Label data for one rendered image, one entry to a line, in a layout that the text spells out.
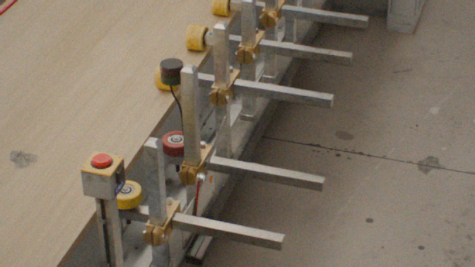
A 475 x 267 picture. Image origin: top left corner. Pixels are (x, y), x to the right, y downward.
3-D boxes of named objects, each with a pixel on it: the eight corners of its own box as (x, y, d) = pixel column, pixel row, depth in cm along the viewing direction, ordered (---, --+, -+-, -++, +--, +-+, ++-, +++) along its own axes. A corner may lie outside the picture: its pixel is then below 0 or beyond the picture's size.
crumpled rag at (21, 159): (42, 161, 251) (41, 154, 250) (20, 171, 247) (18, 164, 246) (26, 146, 256) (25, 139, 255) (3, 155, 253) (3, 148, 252)
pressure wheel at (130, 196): (136, 210, 251) (133, 174, 244) (149, 226, 245) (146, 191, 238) (108, 219, 247) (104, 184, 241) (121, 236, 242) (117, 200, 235)
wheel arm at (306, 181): (324, 187, 254) (325, 174, 252) (321, 195, 251) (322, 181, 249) (173, 159, 265) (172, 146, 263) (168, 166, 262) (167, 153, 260)
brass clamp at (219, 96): (242, 85, 279) (242, 70, 276) (227, 108, 268) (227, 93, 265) (222, 81, 280) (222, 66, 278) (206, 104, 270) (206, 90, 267)
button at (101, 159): (114, 161, 197) (114, 154, 196) (107, 171, 194) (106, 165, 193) (97, 157, 198) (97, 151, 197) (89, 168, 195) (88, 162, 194)
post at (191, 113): (203, 212, 267) (197, 63, 240) (198, 219, 264) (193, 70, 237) (191, 209, 268) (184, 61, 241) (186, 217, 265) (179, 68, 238)
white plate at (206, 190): (215, 191, 272) (215, 163, 267) (184, 248, 252) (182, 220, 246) (213, 191, 273) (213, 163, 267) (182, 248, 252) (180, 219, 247)
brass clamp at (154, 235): (183, 216, 246) (182, 201, 243) (164, 249, 235) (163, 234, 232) (161, 212, 247) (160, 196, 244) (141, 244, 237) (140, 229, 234)
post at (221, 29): (230, 162, 287) (229, 20, 260) (227, 169, 284) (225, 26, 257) (220, 160, 288) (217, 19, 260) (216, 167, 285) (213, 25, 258)
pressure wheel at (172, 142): (196, 165, 267) (195, 131, 260) (186, 181, 260) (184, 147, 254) (169, 160, 269) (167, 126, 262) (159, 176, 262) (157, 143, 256)
